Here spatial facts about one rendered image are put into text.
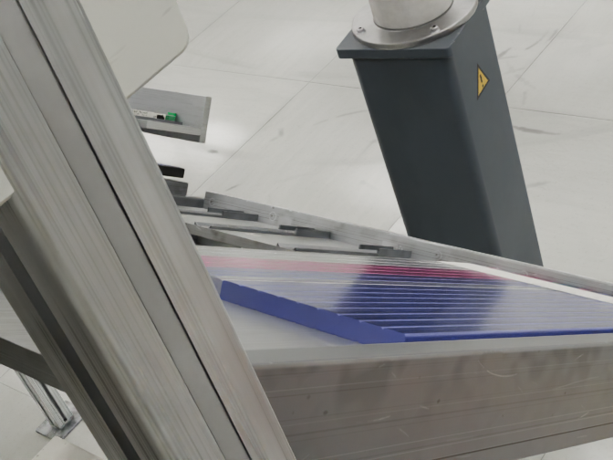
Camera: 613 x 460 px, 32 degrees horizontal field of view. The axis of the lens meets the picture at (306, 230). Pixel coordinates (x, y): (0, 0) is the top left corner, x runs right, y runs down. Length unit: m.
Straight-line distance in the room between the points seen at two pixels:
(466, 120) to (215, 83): 1.68
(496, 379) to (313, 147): 2.22
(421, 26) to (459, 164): 0.23
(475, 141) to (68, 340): 1.37
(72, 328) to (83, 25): 0.08
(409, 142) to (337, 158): 1.01
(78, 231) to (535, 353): 0.35
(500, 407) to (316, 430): 0.15
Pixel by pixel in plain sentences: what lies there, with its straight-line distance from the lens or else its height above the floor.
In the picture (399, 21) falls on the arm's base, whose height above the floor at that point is 0.73.
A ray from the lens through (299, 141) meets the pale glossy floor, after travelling 2.78.
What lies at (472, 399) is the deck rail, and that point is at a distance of 0.53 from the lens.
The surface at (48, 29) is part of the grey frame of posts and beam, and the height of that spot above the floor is 1.34.
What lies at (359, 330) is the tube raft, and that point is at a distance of 0.54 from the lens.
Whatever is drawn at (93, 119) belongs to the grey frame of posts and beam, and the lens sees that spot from 0.26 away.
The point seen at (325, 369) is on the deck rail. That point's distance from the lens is 0.42.
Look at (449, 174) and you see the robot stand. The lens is 1.67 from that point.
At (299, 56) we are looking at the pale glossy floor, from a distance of 3.18.
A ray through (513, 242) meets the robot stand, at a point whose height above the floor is 0.28.
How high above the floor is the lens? 1.43
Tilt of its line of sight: 36 degrees down
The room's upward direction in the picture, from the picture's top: 21 degrees counter-clockwise
